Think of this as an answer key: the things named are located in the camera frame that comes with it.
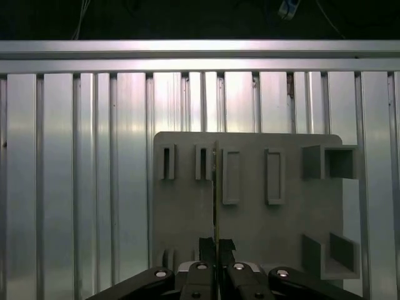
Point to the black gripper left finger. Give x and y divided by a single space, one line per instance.
197 284

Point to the green RAM stick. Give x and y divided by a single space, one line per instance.
215 187

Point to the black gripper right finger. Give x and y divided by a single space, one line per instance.
247 287

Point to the plastic parts rack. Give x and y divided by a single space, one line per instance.
250 225

